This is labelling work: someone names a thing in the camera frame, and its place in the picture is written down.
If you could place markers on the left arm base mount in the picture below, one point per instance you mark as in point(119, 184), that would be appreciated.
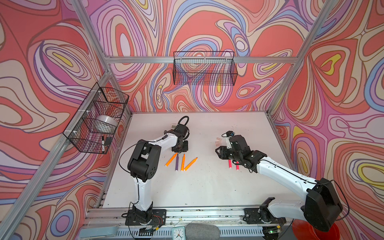
point(156, 217)

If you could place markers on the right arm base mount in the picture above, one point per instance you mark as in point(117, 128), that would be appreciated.
point(261, 216)

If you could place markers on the black wire basket back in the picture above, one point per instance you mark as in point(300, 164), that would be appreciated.
point(204, 68)

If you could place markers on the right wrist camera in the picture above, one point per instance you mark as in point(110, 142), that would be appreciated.
point(230, 134)

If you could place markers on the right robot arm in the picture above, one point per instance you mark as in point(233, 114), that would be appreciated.
point(318, 202)

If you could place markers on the orange marker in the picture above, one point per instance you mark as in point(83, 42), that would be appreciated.
point(190, 164)
point(171, 159)
point(183, 162)

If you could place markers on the black wire basket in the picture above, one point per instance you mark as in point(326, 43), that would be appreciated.
point(204, 68)
point(85, 132)

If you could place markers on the red bucket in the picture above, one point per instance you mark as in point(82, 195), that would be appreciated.
point(304, 231)

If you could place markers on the purple marker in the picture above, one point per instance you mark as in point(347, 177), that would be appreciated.
point(177, 163)

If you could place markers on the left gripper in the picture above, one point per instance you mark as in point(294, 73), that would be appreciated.
point(185, 149)

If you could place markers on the small white clock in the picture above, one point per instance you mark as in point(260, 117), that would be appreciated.
point(178, 233)

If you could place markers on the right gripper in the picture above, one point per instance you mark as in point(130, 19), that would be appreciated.
point(222, 152)

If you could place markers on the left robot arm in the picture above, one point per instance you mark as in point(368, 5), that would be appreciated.
point(143, 165)

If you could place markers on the black wire basket left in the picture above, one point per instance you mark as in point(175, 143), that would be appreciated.
point(85, 132)

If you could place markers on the silver tape roll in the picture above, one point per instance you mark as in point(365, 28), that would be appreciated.
point(107, 119)

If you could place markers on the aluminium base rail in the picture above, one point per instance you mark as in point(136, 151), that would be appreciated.
point(109, 224)

